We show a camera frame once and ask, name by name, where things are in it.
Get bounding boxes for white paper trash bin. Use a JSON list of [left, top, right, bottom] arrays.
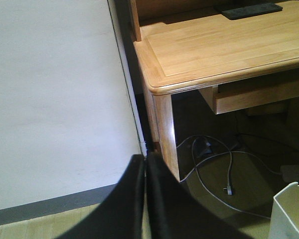
[[268, 182, 299, 239]]

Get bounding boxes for black computer monitor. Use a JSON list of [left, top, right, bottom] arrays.
[[214, 0, 283, 20]]

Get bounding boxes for black adapter on floor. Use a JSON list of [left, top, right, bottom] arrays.
[[195, 138, 212, 157]]

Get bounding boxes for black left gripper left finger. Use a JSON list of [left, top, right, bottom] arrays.
[[58, 154, 145, 239]]

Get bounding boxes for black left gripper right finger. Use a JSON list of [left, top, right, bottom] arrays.
[[146, 152, 249, 239]]

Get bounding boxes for wooden desk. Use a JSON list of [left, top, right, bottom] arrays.
[[128, 0, 299, 178]]

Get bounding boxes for grey power cable with plug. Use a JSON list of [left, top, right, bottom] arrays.
[[176, 135, 285, 220]]

